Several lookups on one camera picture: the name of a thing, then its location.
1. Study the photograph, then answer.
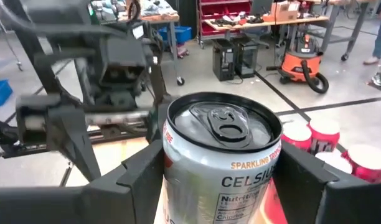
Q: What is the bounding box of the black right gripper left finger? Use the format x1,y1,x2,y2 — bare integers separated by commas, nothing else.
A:
87,138,166,224

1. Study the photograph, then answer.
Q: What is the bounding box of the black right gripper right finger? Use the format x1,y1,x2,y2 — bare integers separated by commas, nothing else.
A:
272,139,340,224

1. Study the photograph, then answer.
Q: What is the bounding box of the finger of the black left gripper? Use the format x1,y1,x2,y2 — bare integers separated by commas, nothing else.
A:
47,106,101,184
145,95,172,143

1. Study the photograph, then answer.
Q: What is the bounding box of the red Coca-Cola can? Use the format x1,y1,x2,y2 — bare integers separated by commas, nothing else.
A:
258,179,288,224
314,151,353,175
342,144,381,184

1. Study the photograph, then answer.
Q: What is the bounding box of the red Fanta soda can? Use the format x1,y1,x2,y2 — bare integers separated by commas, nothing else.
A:
307,117,341,155
280,121,313,152

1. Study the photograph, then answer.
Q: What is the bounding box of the white black-topped drink can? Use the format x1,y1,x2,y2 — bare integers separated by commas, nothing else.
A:
161,91,283,224

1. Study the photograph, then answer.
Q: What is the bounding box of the blue plastic bin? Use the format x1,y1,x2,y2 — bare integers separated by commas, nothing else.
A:
158,26,193,44
0,79,13,108

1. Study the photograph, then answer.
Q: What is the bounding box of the orange shop vacuum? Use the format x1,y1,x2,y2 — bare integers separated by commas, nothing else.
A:
277,34,324,85

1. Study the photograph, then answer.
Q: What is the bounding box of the red bin rack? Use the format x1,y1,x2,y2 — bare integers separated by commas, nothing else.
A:
197,0,253,40

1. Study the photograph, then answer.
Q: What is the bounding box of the cardboard box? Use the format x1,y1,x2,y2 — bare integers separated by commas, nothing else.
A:
270,1,301,22

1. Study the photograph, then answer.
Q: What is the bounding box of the black aluminium table frame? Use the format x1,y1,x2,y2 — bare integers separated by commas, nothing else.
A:
0,124,166,187

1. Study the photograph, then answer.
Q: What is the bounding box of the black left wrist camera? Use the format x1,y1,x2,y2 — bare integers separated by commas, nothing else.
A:
98,34,148,88

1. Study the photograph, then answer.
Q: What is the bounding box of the black vacuum hose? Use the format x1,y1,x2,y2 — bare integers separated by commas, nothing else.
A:
301,58,330,95

